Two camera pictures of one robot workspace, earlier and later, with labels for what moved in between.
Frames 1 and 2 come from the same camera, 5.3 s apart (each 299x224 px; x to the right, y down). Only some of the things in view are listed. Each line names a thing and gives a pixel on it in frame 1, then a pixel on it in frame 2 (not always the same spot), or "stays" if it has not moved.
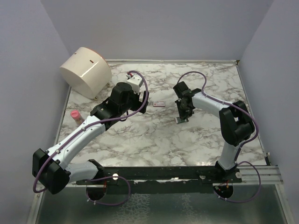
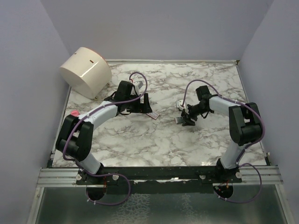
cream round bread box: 88,71 stays
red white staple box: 159,103 -> 153,115
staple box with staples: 178,120 stays
